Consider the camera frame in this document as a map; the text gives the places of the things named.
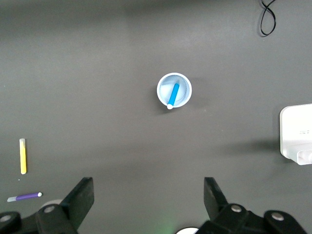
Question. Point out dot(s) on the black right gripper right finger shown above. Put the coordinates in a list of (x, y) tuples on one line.
[(217, 202)]

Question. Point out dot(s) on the yellow marker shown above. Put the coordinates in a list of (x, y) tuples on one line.
[(23, 158)]

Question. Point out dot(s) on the white plastic charger block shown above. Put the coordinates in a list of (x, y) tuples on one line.
[(296, 132)]

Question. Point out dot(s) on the blue marker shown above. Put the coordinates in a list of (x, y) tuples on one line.
[(173, 95)]

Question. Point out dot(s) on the translucent blue cup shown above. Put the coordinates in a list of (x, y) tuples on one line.
[(163, 90)]

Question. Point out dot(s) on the purple marker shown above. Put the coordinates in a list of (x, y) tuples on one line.
[(26, 196)]

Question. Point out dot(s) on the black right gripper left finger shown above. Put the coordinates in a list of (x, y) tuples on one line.
[(78, 202)]

